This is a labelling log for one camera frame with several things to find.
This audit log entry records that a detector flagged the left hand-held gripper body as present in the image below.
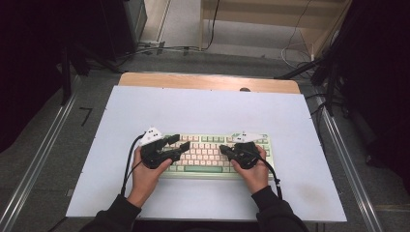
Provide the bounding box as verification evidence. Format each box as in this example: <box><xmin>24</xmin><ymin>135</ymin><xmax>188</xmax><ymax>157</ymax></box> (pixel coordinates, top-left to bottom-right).
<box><xmin>138</xmin><ymin>127</ymin><xmax>182</xmax><ymax>170</ymax></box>

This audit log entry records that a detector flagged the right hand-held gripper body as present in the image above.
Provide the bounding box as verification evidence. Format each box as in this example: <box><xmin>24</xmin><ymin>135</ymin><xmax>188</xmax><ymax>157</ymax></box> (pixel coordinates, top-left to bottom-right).
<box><xmin>230</xmin><ymin>130</ymin><xmax>269</xmax><ymax>170</ymax></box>

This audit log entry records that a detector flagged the green and pink keyboard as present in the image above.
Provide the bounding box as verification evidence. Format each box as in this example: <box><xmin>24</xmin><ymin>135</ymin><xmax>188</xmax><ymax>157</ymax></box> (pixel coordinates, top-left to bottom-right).
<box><xmin>160</xmin><ymin>131</ymin><xmax>277</xmax><ymax>180</ymax></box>

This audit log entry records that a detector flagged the person's right hand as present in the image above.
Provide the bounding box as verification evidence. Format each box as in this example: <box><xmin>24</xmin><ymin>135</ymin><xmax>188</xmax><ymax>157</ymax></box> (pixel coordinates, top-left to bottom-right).
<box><xmin>230</xmin><ymin>144</ymin><xmax>271</xmax><ymax>195</ymax></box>

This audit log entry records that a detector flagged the person's left hand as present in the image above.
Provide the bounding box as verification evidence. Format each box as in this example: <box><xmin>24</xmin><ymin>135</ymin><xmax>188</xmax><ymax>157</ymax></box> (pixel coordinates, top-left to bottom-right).
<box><xmin>126</xmin><ymin>145</ymin><xmax>174</xmax><ymax>209</ymax></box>

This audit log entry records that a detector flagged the white table cover board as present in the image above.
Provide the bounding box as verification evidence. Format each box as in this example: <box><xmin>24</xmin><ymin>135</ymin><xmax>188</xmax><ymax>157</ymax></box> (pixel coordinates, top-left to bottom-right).
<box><xmin>65</xmin><ymin>85</ymin><xmax>348</xmax><ymax>223</ymax></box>

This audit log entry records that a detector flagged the black metal stand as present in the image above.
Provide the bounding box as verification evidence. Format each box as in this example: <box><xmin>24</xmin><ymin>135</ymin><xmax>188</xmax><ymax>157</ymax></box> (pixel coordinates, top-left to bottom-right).
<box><xmin>274</xmin><ymin>47</ymin><xmax>343</xmax><ymax>117</ymax></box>
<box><xmin>59</xmin><ymin>44</ymin><xmax>124</xmax><ymax>106</ymax></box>

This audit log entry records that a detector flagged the dark cabinet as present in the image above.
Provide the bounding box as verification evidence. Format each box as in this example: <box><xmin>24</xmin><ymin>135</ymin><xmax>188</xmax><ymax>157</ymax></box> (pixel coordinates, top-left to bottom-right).
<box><xmin>100</xmin><ymin>0</ymin><xmax>148</xmax><ymax>62</ymax></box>

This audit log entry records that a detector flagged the light wooden shelf unit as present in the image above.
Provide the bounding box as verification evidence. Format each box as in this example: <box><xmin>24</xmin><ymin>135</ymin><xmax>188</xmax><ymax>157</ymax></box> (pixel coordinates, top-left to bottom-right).
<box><xmin>198</xmin><ymin>0</ymin><xmax>352</xmax><ymax>61</ymax></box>

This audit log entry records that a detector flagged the black curtain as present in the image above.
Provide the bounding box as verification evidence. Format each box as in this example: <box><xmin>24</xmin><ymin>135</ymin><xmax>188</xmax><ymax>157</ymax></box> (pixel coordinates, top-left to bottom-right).
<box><xmin>332</xmin><ymin>0</ymin><xmax>410</xmax><ymax>194</ymax></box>
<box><xmin>0</xmin><ymin>0</ymin><xmax>107</xmax><ymax>153</ymax></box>

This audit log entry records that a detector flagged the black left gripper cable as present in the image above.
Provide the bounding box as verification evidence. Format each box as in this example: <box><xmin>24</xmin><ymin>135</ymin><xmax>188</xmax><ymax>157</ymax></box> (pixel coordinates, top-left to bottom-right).
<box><xmin>120</xmin><ymin>133</ymin><xmax>147</xmax><ymax>197</ymax></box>

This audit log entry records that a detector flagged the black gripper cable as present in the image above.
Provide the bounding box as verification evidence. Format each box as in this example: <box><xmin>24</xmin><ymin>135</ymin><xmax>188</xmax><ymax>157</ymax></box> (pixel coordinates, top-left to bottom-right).
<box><xmin>256</xmin><ymin>155</ymin><xmax>284</xmax><ymax>201</ymax></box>
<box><xmin>120</xmin><ymin>133</ymin><xmax>147</xmax><ymax>197</ymax></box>

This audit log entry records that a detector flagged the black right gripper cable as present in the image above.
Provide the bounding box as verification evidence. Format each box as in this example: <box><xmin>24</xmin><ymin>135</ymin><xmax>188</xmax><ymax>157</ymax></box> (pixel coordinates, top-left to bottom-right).
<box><xmin>256</xmin><ymin>155</ymin><xmax>284</xmax><ymax>201</ymax></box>

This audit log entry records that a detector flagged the black floor cable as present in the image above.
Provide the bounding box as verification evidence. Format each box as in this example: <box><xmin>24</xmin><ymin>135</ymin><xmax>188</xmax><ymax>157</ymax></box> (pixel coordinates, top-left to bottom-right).
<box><xmin>115</xmin><ymin>43</ymin><xmax>201</xmax><ymax>61</ymax></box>

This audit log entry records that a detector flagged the white cable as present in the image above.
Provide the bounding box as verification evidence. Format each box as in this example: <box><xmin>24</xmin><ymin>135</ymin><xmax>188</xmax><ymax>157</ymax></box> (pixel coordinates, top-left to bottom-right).
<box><xmin>280</xmin><ymin>41</ymin><xmax>315</xmax><ymax>71</ymax></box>

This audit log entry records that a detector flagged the metal floor rail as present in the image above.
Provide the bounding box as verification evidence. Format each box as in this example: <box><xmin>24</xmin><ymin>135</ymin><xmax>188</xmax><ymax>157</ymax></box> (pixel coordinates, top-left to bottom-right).
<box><xmin>0</xmin><ymin>93</ymin><xmax>78</xmax><ymax>232</ymax></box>
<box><xmin>317</xmin><ymin>96</ymin><xmax>385</xmax><ymax>232</ymax></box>

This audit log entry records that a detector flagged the black hanging cable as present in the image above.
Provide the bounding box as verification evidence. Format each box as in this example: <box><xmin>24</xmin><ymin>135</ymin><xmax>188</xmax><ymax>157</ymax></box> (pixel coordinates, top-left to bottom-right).
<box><xmin>205</xmin><ymin>0</ymin><xmax>221</xmax><ymax>51</ymax></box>

